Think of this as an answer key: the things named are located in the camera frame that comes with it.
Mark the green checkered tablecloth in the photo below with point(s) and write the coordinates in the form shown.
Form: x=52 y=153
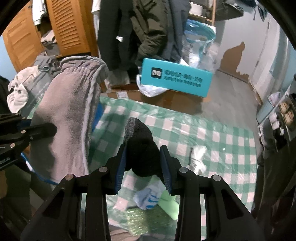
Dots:
x=231 y=151

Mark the green glitter sponge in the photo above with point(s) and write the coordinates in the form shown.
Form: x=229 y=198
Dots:
x=154 y=222

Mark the small white crumpled paper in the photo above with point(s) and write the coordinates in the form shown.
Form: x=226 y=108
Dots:
x=196 y=160

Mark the wooden louvered cabinet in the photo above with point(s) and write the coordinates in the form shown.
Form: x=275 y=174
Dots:
x=59 y=28

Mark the black sock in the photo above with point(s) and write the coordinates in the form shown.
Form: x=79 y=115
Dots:
x=141 y=153

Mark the white blue striped bag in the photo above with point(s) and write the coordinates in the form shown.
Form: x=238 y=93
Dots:
x=148 y=198

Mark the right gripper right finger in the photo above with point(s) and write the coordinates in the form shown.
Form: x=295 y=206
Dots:
x=227 y=218

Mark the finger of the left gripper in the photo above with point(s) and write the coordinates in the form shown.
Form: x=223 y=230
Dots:
x=37 y=132

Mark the teal shoe box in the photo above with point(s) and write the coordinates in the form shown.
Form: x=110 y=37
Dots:
x=174 y=76

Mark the white towel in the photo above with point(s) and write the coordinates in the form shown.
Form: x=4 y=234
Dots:
x=19 y=96

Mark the grey shoe rack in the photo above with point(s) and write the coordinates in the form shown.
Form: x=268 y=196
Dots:
x=277 y=128

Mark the dark hanging jacket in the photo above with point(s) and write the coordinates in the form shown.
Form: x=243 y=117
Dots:
x=117 y=41

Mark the olive hanging jacket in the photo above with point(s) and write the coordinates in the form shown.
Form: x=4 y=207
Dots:
x=152 y=22

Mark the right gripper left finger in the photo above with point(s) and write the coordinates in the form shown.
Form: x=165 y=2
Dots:
x=78 y=202

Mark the blue white plastic bag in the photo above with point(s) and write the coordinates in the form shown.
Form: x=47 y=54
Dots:
x=199 y=47

